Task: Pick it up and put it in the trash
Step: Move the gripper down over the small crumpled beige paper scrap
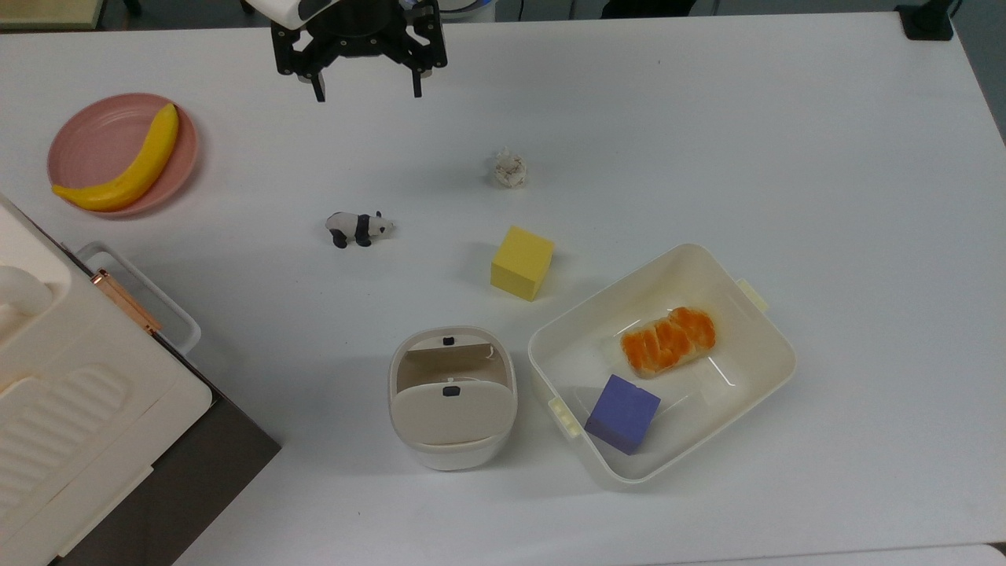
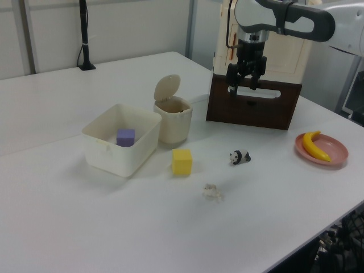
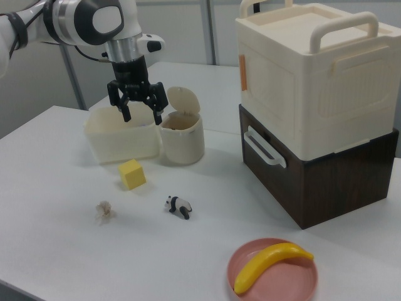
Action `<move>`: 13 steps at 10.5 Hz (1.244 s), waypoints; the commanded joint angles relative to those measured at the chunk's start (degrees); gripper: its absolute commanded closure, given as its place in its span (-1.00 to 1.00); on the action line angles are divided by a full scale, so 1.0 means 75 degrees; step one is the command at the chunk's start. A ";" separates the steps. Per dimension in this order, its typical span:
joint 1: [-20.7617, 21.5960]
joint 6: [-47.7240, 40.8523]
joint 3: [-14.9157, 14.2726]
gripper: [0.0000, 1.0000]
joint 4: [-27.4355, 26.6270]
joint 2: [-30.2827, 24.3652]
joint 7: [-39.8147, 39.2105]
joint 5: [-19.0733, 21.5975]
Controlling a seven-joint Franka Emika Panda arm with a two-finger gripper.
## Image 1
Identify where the yellow cube block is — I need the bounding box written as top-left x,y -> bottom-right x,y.
490,226 -> 556,302

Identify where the black table clamp mount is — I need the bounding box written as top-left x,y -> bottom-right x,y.
895,0 -> 961,42

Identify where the black and white panda toy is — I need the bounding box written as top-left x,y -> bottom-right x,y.
325,210 -> 396,249

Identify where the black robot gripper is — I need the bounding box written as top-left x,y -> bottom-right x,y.
271,0 -> 449,104

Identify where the white toy microwave oven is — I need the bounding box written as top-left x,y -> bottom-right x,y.
0,194 -> 215,566

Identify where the pink round plate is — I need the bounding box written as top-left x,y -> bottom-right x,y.
46,93 -> 200,218

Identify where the yellow banana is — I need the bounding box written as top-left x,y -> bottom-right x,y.
52,103 -> 181,212

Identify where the white desktop trash bin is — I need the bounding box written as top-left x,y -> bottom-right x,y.
387,325 -> 519,472

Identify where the orange glazed bread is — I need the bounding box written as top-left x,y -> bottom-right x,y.
620,306 -> 718,379

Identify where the white rectangular plastic tub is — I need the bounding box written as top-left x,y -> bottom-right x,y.
527,243 -> 798,485

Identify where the purple cube block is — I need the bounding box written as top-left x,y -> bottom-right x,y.
584,374 -> 662,456

